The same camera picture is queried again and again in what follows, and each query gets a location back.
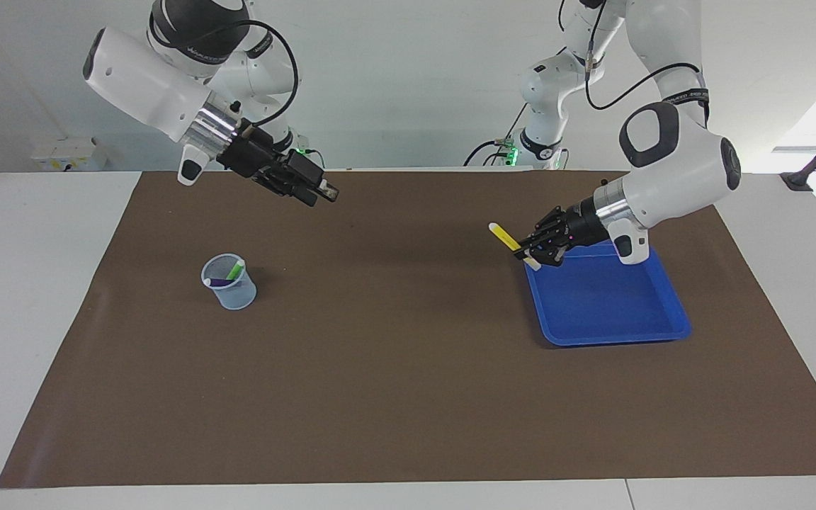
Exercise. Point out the translucent plastic cup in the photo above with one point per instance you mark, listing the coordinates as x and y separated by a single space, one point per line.
241 297

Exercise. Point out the green marker pen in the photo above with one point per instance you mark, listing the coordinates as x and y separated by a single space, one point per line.
236 269

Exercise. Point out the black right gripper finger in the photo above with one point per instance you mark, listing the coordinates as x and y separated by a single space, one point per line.
284 186
307 173

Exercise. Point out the white wall socket box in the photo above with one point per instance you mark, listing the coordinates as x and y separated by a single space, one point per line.
68 152

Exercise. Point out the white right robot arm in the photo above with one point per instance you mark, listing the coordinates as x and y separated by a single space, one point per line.
146 71

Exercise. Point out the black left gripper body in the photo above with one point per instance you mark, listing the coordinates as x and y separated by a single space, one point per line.
581 225

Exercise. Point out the blue plastic tray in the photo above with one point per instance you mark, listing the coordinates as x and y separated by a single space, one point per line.
606 304

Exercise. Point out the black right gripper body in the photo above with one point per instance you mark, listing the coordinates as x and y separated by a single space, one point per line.
256 152

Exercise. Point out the purple marker pen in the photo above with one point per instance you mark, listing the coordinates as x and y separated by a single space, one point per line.
218 282

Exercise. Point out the brown table mat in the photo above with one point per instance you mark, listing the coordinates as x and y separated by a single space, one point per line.
394 389

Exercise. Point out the yellow marker pen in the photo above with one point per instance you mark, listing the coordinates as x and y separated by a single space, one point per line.
503 236

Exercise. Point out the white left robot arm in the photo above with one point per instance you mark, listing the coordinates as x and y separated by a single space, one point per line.
677 163

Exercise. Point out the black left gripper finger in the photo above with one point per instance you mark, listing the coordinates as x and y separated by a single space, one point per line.
548 253
553 225

